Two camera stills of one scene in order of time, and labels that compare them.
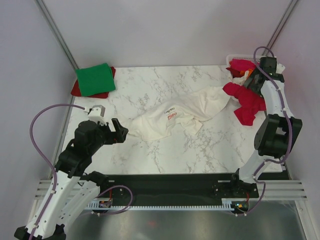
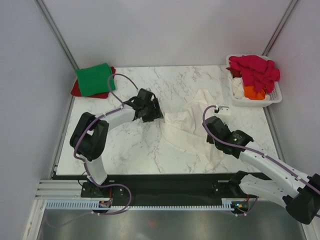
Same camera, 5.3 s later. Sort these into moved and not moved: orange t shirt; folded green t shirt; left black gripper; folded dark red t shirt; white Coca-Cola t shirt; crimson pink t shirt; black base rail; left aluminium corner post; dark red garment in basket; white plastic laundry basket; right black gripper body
Moved: right black gripper body; white Coca-Cola t shirt; left black gripper; orange t shirt; crimson pink t shirt; white plastic laundry basket
Not moved: black base rail; folded green t shirt; dark red garment in basket; folded dark red t shirt; left aluminium corner post
